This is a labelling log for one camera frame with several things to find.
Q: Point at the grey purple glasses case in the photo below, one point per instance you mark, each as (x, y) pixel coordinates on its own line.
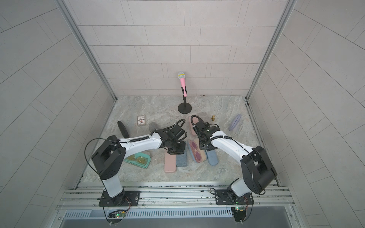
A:
(234, 122)

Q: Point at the blue case beige lining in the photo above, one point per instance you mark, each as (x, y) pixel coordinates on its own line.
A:
(212, 157)

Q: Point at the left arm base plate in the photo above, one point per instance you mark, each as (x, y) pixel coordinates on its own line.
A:
(124, 199)

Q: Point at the left circuit board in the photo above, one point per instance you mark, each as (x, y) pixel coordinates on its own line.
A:
(119, 214)

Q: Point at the pink toy microphone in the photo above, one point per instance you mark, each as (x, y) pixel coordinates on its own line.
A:
(181, 77)

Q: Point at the pink grey case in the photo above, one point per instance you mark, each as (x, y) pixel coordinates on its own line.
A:
(191, 128)

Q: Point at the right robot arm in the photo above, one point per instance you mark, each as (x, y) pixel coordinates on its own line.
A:
(257, 169)

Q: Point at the circuit board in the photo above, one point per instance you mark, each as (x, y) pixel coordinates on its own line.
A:
(119, 214)
(239, 214)

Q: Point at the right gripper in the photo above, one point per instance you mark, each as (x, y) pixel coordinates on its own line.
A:
(200, 140)

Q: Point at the brown black glasses case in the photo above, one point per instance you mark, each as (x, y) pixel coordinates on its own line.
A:
(123, 129)

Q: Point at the clear case pink glasses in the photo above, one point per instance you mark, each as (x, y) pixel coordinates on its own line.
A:
(197, 154)

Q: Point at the aluminium mounting rail frame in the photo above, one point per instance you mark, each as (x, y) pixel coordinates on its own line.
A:
(175, 204)

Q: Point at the right circuit board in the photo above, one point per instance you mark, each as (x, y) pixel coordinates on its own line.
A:
(239, 214)

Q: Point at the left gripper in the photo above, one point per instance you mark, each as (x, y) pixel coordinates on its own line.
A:
(181, 150)

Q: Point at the mint case yellow glasses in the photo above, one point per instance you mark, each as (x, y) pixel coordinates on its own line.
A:
(139, 159)

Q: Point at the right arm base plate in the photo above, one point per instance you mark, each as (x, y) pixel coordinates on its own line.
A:
(223, 197)

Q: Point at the playing card box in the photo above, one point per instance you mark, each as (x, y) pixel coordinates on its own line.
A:
(141, 120)

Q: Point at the beige case with glasses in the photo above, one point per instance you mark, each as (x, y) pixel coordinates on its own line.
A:
(153, 127)

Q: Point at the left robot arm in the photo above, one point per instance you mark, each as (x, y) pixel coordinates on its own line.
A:
(108, 158)

